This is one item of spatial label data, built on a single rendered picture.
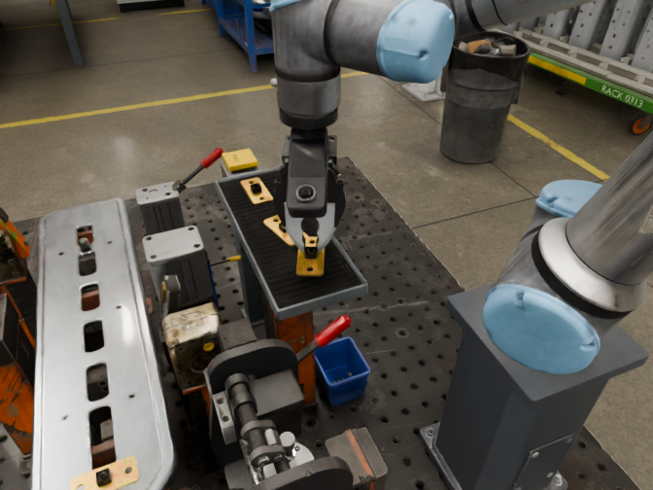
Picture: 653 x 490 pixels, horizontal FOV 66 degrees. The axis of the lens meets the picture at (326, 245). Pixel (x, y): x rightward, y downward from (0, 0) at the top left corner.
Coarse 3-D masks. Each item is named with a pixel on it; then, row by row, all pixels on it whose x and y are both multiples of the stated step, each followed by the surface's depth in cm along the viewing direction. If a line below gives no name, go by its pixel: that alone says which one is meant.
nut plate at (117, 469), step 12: (132, 456) 69; (108, 468) 67; (120, 468) 68; (132, 468) 68; (72, 480) 67; (84, 480) 67; (96, 480) 66; (108, 480) 66; (120, 480) 67; (132, 480) 67
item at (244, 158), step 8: (232, 152) 104; (240, 152) 104; (248, 152) 104; (224, 160) 102; (232, 160) 101; (240, 160) 101; (248, 160) 101; (256, 160) 101; (232, 168) 100; (240, 168) 101
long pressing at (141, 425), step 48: (48, 240) 107; (96, 240) 107; (48, 288) 96; (48, 336) 86; (144, 336) 86; (48, 384) 79; (144, 384) 79; (48, 432) 72; (144, 432) 72; (48, 480) 67; (144, 480) 67
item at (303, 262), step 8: (312, 240) 76; (312, 248) 72; (304, 256) 72; (312, 256) 72; (320, 256) 72; (296, 264) 71; (304, 264) 71; (312, 264) 71; (320, 264) 71; (296, 272) 70; (304, 272) 70; (312, 272) 70; (320, 272) 70
